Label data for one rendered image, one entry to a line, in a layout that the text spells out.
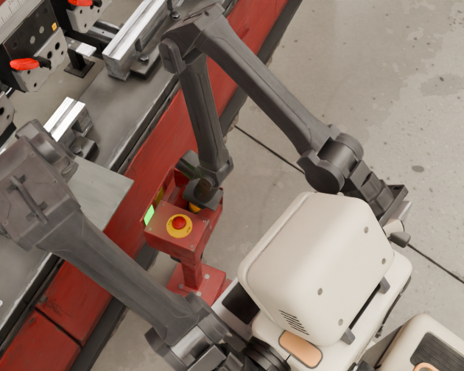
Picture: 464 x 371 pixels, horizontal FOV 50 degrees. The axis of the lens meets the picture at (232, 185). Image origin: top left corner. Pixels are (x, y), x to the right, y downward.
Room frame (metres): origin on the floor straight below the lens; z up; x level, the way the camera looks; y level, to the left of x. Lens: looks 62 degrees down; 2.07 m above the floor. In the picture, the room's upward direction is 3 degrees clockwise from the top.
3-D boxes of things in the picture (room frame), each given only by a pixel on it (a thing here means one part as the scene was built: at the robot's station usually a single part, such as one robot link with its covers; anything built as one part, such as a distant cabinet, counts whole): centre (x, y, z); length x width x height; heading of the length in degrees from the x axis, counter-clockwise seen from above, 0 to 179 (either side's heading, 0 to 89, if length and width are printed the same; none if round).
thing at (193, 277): (0.61, 0.13, 0.39); 0.05 x 0.05 x 0.54; 69
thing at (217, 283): (0.60, 0.11, 0.06); 0.25 x 0.20 x 0.12; 69
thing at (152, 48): (1.14, 0.24, 0.89); 0.30 x 0.05 x 0.03; 157
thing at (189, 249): (0.61, 0.13, 0.75); 0.20 x 0.16 x 0.18; 159
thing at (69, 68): (1.79, 0.84, 0.01); 0.12 x 0.12 x 0.03; 67
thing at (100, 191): (0.55, 0.39, 1.00); 0.26 x 0.18 x 0.01; 67
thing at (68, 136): (0.66, 0.51, 0.92); 0.39 x 0.06 x 0.10; 157
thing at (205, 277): (0.61, 0.13, 0.13); 0.10 x 0.10 x 0.01; 69
